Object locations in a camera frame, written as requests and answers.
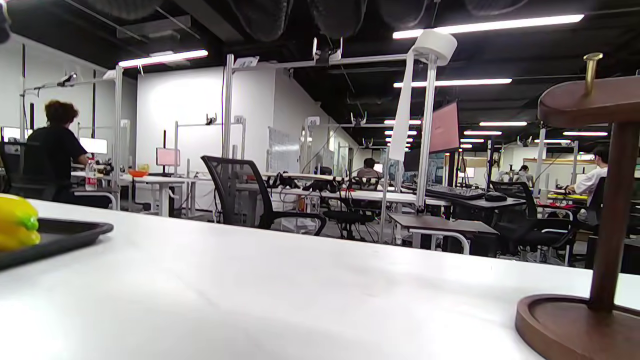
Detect black mesh office chair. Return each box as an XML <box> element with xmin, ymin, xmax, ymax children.
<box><xmin>0</xmin><ymin>141</ymin><xmax>56</xmax><ymax>201</ymax></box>
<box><xmin>490</xmin><ymin>180</ymin><xmax>576</xmax><ymax>263</ymax></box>
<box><xmin>322</xmin><ymin>177</ymin><xmax>381</xmax><ymax>241</ymax></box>

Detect black plastic tray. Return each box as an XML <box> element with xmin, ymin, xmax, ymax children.
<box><xmin>0</xmin><ymin>217</ymin><xmax>115</xmax><ymax>271</ymax></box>

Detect dark top office desk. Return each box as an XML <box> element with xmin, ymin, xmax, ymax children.
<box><xmin>425</xmin><ymin>195</ymin><xmax>527</xmax><ymax>211</ymax></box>

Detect white screen monitor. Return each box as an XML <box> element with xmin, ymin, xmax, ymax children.
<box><xmin>80</xmin><ymin>137</ymin><xmax>109</xmax><ymax>155</ymax></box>

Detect ceiling light strips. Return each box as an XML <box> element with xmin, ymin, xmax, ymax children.
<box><xmin>117</xmin><ymin>14</ymin><xmax>609</xmax><ymax>151</ymax></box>

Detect pink screen monitor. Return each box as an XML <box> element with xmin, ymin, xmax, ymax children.
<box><xmin>156</xmin><ymin>147</ymin><xmax>181</xmax><ymax>176</ymax></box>

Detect brown wooden hook stand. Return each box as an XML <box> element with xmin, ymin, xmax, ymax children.
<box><xmin>515</xmin><ymin>52</ymin><xmax>640</xmax><ymax>360</ymax></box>

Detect red screen monitor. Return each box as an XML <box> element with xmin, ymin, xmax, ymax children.
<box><xmin>429</xmin><ymin>101</ymin><xmax>461</xmax><ymax>155</ymax></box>

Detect dark top side table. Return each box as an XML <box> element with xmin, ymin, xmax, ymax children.
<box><xmin>389</xmin><ymin>213</ymin><xmax>500</xmax><ymax>257</ymax></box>

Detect long white office desk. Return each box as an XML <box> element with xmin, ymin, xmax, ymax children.
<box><xmin>235</xmin><ymin>172</ymin><xmax>451</xmax><ymax>207</ymax></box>

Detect aluminium rig frame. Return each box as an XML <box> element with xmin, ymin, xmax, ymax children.
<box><xmin>221</xmin><ymin>37</ymin><xmax>441</xmax><ymax>216</ymax></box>
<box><xmin>20</xmin><ymin>65</ymin><xmax>125</xmax><ymax>211</ymax></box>

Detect black keyboard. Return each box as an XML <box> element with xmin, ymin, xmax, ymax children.
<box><xmin>425</xmin><ymin>186</ymin><xmax>487</xmax><ymax>202</ymax></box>

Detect white utility cart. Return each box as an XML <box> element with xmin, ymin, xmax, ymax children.
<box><xmin>409</xmin><ymin>229</ymin><xmax>472</xmax><ymax>256</ymax></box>

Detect whiteboard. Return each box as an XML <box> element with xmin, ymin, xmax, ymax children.
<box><xmin>267</xmin><ymin>126</ymin><xmax>301</xmax><ymax>173</ymax></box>

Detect person's right hand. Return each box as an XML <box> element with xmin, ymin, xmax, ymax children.
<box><xmin>82</xmin><ymin>0</ymin><xmax>530</xmax><ymax>42</ymax></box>

